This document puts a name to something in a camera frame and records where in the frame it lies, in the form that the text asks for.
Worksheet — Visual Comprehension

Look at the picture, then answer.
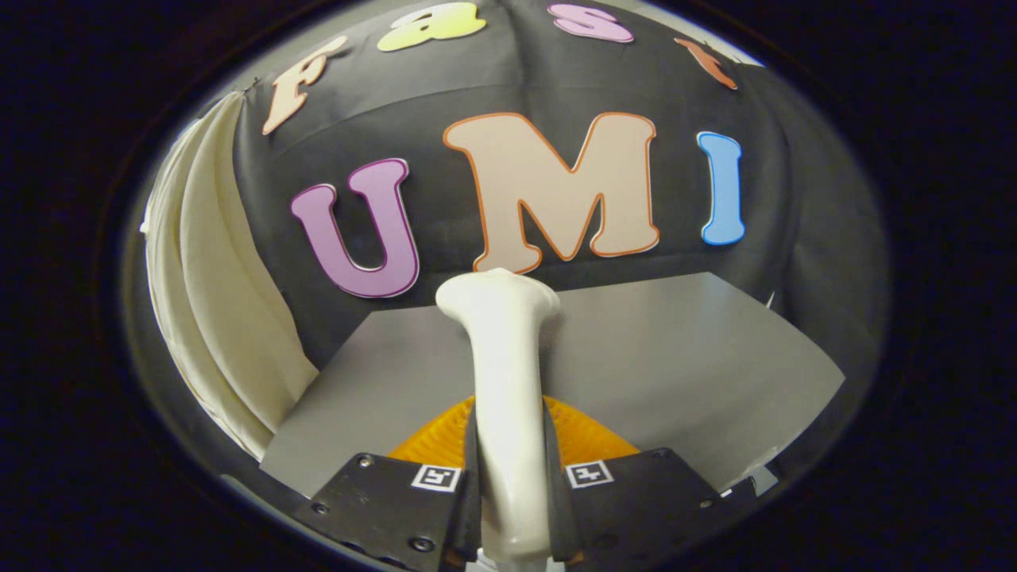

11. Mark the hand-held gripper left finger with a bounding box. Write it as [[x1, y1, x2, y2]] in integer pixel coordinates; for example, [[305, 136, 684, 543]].
[[292, 397, 483, 572]]

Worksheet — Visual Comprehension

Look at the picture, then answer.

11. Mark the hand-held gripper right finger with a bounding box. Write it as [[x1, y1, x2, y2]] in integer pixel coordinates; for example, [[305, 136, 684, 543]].
[[543, 395, 756, 569]]

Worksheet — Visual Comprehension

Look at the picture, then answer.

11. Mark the white garment steamer head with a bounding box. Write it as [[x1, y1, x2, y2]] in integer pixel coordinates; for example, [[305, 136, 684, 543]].
[[435, 268, 563, 572]]

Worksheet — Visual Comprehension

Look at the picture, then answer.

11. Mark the cream button-up shirt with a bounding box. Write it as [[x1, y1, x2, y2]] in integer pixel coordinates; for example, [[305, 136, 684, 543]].
[[143, 91, 320, 462]]

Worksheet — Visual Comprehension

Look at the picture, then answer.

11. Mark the grey and cream cabinet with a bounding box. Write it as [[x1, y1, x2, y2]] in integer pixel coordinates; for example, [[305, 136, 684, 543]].
[[260, 272, 845, 493]]

